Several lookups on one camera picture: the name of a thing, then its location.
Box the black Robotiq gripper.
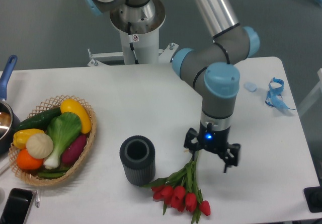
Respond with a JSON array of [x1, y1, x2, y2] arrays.
[[184, 124, 241, 173]]

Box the red tulip bouquet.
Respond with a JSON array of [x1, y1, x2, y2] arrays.
[[140, 152, 211, 223]]

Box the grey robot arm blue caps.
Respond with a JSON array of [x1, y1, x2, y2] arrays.
[[86, 0, 260, 168]]

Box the small pale blue cap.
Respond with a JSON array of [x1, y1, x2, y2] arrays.
[[244, 82, 257, 93]]

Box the dark grey ribbed vase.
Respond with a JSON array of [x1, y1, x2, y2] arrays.
[[119, 135, 155, 186]]

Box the blue ribbon strip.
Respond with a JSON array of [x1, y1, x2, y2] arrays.
[[265, 78, 295, 110]]

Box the black device at right edge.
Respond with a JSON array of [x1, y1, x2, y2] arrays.
[[303, 186, 321, 213]]

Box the purple sweet potato toy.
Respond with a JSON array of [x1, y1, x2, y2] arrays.
[[61, 134, 87, 166]]

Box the green bok choy toy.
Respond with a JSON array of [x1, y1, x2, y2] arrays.
[[44, 112, 82, 169]]

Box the green pea pod toy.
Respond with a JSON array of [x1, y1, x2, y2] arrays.
[[37, 168, 69, 179]]

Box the cream steamed bun toy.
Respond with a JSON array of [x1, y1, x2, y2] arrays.
[[26, 133, 53, 159]]

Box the green cucumber toy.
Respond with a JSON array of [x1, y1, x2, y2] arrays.
[[16, 108, 61, 131]]

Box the small metal clip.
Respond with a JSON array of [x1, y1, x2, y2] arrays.
[[34, 188, 41, 208]]

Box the orange fruit toy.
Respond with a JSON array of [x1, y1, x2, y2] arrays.
[[16, 149, 43, 170]]

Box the yellow bell pepper toy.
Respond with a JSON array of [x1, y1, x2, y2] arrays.
[[13, 128, 45, 150]]

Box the black smartphone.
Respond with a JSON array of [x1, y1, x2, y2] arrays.
[[1, 188, 34, 224]]

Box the white frame at right edge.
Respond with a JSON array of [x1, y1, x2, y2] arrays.
[[297, 68, 321, 117]]

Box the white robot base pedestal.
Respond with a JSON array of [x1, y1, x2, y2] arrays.
[[88, 0, 179, 66]]

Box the blue handled saucepan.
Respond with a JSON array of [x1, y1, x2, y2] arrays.
[[1, 55, 20, 155]]

